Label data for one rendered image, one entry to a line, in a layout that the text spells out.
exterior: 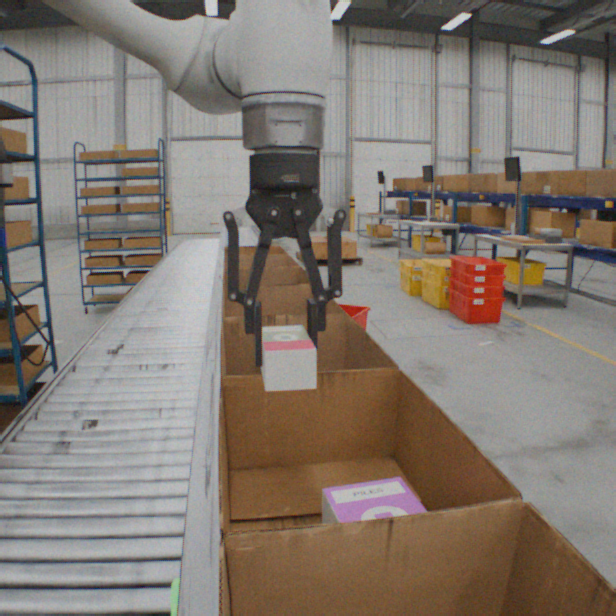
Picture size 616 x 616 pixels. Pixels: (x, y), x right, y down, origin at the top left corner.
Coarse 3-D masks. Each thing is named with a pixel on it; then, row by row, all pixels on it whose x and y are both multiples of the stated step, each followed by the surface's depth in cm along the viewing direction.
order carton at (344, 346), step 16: (224, 320) 117; (240, 320) 117; (272, 320) 118; (288, 320) 119; (304, 320) 120; (336, 320) 121; (352, 320) 115; (224, 336) 117; (240, 336) 118; (320, 336) 121; (336, 336) 122; (352, 336) 115; (368, 336) 102; (224, 352) 114; (240, 352) 119; (320, 352) 122; (336, 352) 122; (352, 352) 115; (368, 352) 102; (384, 352) 91; (224, 368) 107; (240, 368) 120; (256, 368) 120; (320, 368) 123; (336, 368) 123; (352, 368) 116; (368, 368) 102; (384, 368) 83
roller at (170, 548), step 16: (0, 544) 78; (16, 544) 79; (32, 544) 79; (48, 544) 80; (64, 544) 80; (80, 544) 81; (96, 544) 81; (112, 544) 81; (128, 544) 82; (144, 544) 82; (160, 544) 83; (176, 544) 83; (0, 560) 77; (16, 560) 78; (32, 560) 78; (48, 560) 78; (64, 560) 79; (80, 560) 79; (96, 560) 80; (112, 560) 80; (128, 560) 81; (144, 560) 81; (160, 560) 81; (176, 560) 82
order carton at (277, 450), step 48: (240, 384) 80; (336, 384) 82; (384, 384) 83; (240, 432) 81; (288, 432) 83; (336, 432) 84; (384, 432) 85; (432, 432) 69; (240, 480) 79; (288, 480) 79; (336, 480) 79; (432, 480) 69; (480, 480) 55; (240, 528) 68
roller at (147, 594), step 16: (0, 592) 67; (16, 592) 68; (32, 592) 68; (48, 592) 69; (64, 592) 69; (80, 592) 69; (96, 592) 70; (112, 592) 70; (128, 592) 70; (144, 592) 71; (160, 592) 71; (0, 608) 66; (16, 608) 66; (32, 608) 66; (48, 608) 67; (64, 608) 67; (80, 608) 67; (96, 608) 68; (112, 608) 68; (128, 608) 69; (144, 608) 69; (160, 608) 69
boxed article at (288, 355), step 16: (272, 336) 59; (288, 336) 59; (304, 336) 59; (272, 352) 54; (288, 352) 54; (304, 352) 54; (272, 368) 54; (288, 368) 55; (304, 368) 55; (272, 384) 55; (288, 384) 55; (304, 384) 55
